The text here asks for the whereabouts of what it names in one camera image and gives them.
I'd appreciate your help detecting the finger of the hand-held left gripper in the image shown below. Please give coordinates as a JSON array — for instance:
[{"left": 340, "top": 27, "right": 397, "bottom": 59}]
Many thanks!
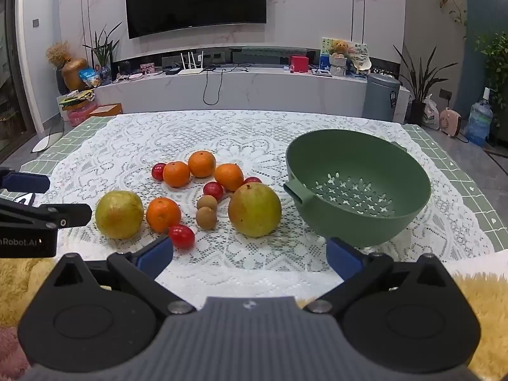
[
  {"left": 0, "top": 168, "right": 51, "bottom": 194},
  {"left": 0, "top": 196, "right": 93, "bottom": 230}
]

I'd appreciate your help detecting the colourful picture board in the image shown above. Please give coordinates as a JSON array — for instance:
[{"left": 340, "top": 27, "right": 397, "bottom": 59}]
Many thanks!
[{"left": 321, "top": 37, "right": 372, "bottom": 76}]

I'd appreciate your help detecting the white router with antennas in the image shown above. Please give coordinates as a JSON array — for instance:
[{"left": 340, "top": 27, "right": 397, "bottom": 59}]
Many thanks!
[{"left": 177, "top": 51, "right": 206, "bottom": 76}]

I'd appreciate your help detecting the green cloth covered soundbar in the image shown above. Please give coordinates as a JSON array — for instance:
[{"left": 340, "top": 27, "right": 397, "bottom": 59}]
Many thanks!
[{"left": 241, "top": 46, "right": 308, "bottom": 58}]

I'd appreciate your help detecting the blue water jug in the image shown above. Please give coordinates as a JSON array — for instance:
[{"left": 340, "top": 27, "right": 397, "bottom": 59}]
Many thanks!
[{"left": 464, "top": 87, "right": 494, "bottom": 147}]

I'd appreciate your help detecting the slim leaf plant in vase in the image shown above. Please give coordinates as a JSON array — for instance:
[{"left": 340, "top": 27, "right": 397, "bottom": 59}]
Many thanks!
[{"left": 83, "top": 22, "right": 123, "bottom": 85}]

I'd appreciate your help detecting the black wall television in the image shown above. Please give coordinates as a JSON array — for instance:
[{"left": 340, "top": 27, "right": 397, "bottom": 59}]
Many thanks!
[{"left": 124, "top": 0, "right": 267, "bottom": 39}]

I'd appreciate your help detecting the green plastic colander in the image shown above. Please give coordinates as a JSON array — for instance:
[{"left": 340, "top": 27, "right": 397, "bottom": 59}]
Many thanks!
[{"left": 283, "top": 129, "right": 432, "bottom": 249}]

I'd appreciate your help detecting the orange cardboard box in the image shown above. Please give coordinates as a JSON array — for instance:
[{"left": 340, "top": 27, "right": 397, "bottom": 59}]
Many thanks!
[{"left": 89, "top": 103, "right": 123, "bottom": 118}]

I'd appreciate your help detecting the white marble media cabinet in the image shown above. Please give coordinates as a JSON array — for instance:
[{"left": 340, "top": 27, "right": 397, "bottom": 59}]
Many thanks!
[{"left": 93, "top": 65, "right": 410, "bottom": 122}]

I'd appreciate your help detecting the yellow fluffy blanket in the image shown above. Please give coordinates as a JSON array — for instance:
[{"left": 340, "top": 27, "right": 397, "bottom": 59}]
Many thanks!
[{"left": 0, "top": 257, "right": 508, "bottom": 381}]

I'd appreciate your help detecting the grey trash bin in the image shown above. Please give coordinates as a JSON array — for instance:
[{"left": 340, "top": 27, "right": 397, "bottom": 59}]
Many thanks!
[{"left": 362, "top": 73, "right": 401, "bottom": 122}]

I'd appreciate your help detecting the white plastic bag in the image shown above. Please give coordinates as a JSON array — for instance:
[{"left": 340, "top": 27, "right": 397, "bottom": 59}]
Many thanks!
[{"left": 421, "top": 94, "right": 440, "bottom": 131}]

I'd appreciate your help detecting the green checked tablecloth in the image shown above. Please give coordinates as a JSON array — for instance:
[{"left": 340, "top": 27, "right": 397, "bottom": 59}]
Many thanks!
[{"left": 0, "top": 113, "right": 508, "bottom": 255}]

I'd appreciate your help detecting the stack of papers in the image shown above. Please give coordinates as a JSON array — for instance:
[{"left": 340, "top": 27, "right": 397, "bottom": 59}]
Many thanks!
[{"left": 59, "top": 90, "right": 96, "bottom": 112}]

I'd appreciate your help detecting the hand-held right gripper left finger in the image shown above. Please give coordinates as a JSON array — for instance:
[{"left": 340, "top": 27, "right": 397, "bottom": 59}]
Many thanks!
[{"left": 51, "top": 235, "right": 197, "bottom": 315}]

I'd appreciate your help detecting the pink storage container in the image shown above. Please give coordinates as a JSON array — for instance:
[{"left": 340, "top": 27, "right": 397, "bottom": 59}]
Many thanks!
[{"left": 65, "top": 101, "right": 99, "bottom": 127}]

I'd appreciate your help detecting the snack packet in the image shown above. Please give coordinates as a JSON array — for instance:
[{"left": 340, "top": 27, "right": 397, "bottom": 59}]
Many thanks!
[{"left": 78, "top": 67, "right": 100, "bottom": 88}]

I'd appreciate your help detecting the long leaf potted plant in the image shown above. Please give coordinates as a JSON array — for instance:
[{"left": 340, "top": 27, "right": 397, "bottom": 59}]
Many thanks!
[{"left": 393, "top": 43, "right": 458, "bottom": 126}]

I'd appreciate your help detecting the orange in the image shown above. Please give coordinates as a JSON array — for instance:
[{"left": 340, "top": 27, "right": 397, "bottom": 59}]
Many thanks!
[
  {"left": 214, "top": 164, "right": 244, "bottom": 192},
  {"left": 163, "top": 161, "right": 191, "bottom": 188},
  {"left": 146, "top": 197, "right": 182, "bottom": 233},
  {"left": 188, "top": 150, "right": 217, "bottom": 178}
]

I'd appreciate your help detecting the black power cable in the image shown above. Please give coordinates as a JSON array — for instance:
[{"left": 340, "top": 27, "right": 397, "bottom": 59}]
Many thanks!
[{"left": 203, "top": 64, "right": 251, "bottom": 106}]

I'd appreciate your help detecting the leafy green bush plant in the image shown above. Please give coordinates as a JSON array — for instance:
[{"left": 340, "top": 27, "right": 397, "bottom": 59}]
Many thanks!
[{"left": 474, "top": 32, "right": 508, "bottom": 108}]

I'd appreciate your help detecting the pink fluffy cloth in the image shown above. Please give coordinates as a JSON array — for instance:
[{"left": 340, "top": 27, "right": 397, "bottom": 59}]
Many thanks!
[{"left": 0, "top": 326, "right": 31, "bottom": 381}]

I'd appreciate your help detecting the gold vase with dried flowers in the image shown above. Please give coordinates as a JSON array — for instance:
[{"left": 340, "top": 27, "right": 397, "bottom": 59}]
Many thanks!
[{"left": 45, "top": 42, "right": 89, "bottom": 91}]

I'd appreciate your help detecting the teddy bear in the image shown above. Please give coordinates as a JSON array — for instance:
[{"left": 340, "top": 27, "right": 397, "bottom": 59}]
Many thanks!
[{"left": 329, "top": 40, "right": 350, "bottom": 77}]

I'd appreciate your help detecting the white lace tablecloth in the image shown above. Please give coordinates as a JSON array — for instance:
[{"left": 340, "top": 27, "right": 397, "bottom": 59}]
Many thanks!
[{"left": 40, "top": 110, "right": 496, "bottom": 306}]

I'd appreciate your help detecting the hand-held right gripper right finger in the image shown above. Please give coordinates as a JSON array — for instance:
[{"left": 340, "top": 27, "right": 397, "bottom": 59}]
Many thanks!
[{"left": 305, "top": 237, "right": 455, "bottom": 315}]

